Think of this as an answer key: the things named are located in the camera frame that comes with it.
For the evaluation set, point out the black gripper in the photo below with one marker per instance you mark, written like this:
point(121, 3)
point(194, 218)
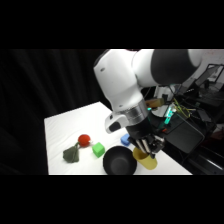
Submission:
point(141, 131)

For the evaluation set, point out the yellow cup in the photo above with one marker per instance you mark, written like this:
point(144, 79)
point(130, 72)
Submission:
point(146, 161)

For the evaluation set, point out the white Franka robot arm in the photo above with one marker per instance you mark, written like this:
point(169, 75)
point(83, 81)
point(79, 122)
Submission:
point(133, 76)

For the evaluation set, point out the black bowl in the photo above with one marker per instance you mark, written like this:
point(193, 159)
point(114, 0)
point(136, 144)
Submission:
point(118, 161)

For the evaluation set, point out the blue cube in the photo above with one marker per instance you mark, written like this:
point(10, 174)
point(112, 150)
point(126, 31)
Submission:
point(124, 140)

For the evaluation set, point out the green cube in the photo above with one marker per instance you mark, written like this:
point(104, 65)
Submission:
point(98, 149)

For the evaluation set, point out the red ball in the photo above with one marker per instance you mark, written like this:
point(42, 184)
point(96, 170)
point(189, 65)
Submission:
point(84, 139)

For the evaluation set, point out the black laptop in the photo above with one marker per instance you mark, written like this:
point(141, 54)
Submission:
point(210, 77)

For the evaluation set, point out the white whiteboard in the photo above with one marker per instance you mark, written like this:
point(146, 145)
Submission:
point(213, 58)

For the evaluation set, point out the black curtain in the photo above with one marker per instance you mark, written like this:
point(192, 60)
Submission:
point(30, 100)

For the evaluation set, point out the white grey wrist camera box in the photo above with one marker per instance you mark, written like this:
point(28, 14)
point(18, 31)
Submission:
point(115, 123)

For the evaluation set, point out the tan wrist mount plate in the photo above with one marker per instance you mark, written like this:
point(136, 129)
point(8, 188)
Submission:
point(155, 102)

